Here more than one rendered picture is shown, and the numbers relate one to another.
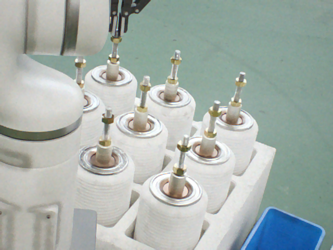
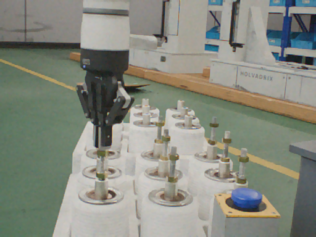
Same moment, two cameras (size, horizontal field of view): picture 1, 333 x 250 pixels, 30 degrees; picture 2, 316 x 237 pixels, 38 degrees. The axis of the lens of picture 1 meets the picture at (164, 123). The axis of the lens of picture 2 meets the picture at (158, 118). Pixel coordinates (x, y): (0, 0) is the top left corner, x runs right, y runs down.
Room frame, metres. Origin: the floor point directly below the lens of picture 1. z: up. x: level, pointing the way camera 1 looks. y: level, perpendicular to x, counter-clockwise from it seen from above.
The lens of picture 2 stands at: (1.25, 0.80, 0.55)
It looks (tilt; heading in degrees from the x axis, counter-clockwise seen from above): 12 degrees down; 244
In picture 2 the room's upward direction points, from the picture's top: 3 degrees clockwise
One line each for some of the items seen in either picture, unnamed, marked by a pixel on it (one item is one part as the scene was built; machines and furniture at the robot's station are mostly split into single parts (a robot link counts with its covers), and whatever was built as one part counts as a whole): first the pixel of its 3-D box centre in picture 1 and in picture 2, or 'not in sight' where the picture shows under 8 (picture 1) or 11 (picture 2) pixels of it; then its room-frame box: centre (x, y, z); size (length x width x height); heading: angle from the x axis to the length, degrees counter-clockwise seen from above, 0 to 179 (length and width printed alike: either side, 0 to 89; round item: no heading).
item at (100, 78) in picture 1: (111, 76); (101, 195); (1.01, 0.11, 0.25); 0.08 x 0.08 x 0.01
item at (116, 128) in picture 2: not in sight; (103, 153); (0.83, -0.40, 0.16); 0.10 x 0.10 x 0.18
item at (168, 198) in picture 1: (175, 189); (211, 157); (0.71, -0.03, 0.25); 0.08 x 0.08 x 0.01
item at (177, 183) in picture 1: (177, 182); (212, 152); (0.71, -0.03, 0.26); 0.02 x 0.02 x 0.03
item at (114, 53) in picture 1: (114, 49); (102, 164); (1.01, 0.11, 0.31); 0.01 x 0.01 x 0.08; 37
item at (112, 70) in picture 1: (112, 70); (101, 188); (1.01, 0.11, 0.26); 0.02 x 0.02 x 0.03
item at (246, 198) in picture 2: not in sight; (245, 200); (0.89, 0.34, 0.32); 0.04 x 0.04 x 0.02
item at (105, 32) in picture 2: not in sight; (115, 28); (0.99, 0.10, 0.53); 0.11 x 0.09 x 0.06; 17
